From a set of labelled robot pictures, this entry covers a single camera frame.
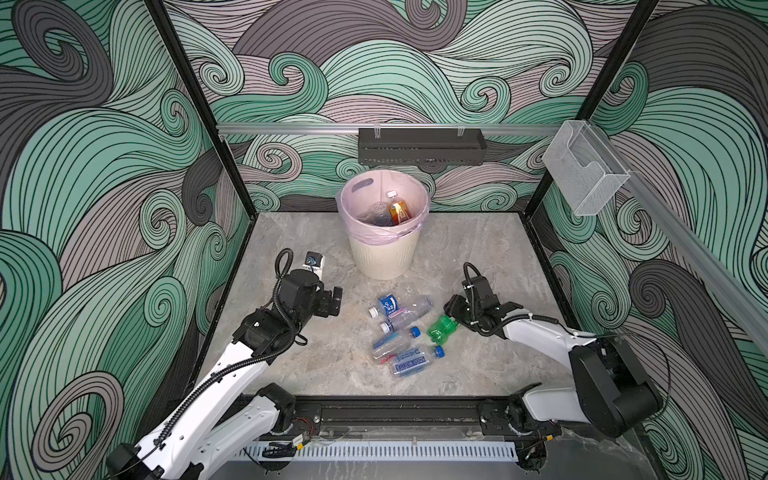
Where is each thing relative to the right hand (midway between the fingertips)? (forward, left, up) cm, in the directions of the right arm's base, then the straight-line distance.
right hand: (450, 309), depth 91 cm
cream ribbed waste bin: (+12, +20, +9) cm, 25 cm away
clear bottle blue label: (+28, +22, +13) cm, 38 cm away
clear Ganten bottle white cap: (-3, +12, +3) cm, 13 cm away
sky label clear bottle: (-17, +14, +3) cm, 22 cm away
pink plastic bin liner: (+33, +25, +21) cm, 46 cm away
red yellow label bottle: (+29, +16, +15) cm, 36 cm away
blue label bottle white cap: (-1, +15, +3) cm, 15 cm away
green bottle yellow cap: (-7, +4, +3) cm, 9 cm away
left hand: (-2, +36, +20) cm, 41 cm away
